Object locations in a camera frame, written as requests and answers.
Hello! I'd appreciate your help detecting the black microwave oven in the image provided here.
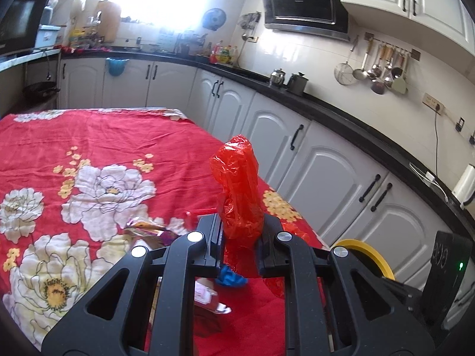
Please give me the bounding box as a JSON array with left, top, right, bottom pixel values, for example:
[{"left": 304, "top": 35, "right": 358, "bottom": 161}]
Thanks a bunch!
[{"left": 0, "top": 0, "right": 49, "bottom": 56}]

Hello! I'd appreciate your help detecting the wall power socket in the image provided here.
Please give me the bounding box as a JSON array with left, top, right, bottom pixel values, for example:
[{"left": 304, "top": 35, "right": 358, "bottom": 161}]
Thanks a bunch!
[{"left": 422, "top": 93, "right": 445, "bottom": 115}]

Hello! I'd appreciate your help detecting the gold purple snack wrapper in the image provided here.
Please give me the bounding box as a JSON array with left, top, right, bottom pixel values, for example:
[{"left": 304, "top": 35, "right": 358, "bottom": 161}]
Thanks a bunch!
[{"left": 124, "top": 218, "right": 178, "bottom": 250}]

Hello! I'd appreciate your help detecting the blue rubber glove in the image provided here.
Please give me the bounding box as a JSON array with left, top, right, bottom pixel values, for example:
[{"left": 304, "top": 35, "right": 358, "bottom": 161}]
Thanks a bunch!
[{"left": 215, "top": 264, "right": 248, "bottom": 288}]

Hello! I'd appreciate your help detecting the yellow rimmed trash bin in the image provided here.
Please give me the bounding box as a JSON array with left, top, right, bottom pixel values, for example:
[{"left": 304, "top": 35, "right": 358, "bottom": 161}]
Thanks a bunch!
[{"left": 333, "top": 239, "right": 395, "bottom": 280}]

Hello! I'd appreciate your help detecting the wall fan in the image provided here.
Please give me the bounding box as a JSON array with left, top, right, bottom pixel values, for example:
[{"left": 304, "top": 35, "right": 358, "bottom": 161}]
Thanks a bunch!
[{"left": 201, "top": 8, "right": 227, "bottom": 31}]

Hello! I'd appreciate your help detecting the dark green pot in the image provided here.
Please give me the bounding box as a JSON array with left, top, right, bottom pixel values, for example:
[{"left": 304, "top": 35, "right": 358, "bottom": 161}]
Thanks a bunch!
[{"left": 286, "top": 72, "right": 308, "bottom": 96}]

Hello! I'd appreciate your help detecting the steel ladle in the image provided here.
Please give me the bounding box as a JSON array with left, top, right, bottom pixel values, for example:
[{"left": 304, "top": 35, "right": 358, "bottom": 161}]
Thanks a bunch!
[{"left": 353, "top": 39, "right": 373, "bottom": 80}]

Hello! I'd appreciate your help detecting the black range hood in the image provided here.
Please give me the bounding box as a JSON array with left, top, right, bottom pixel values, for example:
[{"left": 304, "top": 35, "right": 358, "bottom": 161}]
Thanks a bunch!
[{"left": 262, "top": 0, "right": 349, "bottom": 42}]

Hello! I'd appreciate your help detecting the white electric kettle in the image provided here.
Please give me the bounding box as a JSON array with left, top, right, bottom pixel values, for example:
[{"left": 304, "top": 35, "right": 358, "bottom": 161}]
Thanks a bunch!
[{"left": 452, "top": 164, "right": 475, "bottom": 209}]

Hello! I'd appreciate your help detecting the red plastic bag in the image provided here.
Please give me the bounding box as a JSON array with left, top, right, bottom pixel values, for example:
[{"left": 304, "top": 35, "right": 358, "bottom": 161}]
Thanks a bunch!
[{"left": 210, "top": 135, "right": 264, "bottom": 278}]

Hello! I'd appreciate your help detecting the wooden cutting board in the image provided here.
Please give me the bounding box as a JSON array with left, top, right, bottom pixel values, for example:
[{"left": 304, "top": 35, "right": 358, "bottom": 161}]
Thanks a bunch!
[{"left": 96, "top": 1, "right": 121, "bottom": 43}]

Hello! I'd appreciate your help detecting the black kitchen countertop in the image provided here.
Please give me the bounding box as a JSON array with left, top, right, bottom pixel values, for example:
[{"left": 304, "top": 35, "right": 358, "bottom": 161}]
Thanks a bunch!
[{"left": 65, "top": 51, "right": 474, "bottom": 239}]

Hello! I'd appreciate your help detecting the steel kettle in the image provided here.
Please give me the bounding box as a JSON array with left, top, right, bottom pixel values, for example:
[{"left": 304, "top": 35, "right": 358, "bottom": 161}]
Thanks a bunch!
[{"left": 269, "top": 68, "right": 286, "bottom": 88}]

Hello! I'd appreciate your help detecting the blue hanging basket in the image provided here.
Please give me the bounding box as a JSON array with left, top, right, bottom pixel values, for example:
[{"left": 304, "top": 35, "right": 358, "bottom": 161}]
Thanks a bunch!
[{"left": 105, "top": 58, "right": 129, "bottom": 77}]

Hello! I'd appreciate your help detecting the red floral tablecloth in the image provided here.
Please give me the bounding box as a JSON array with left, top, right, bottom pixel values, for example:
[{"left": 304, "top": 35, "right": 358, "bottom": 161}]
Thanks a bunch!
[{"left": 0, "top": 108, "right": 330, "bottom": 356}]

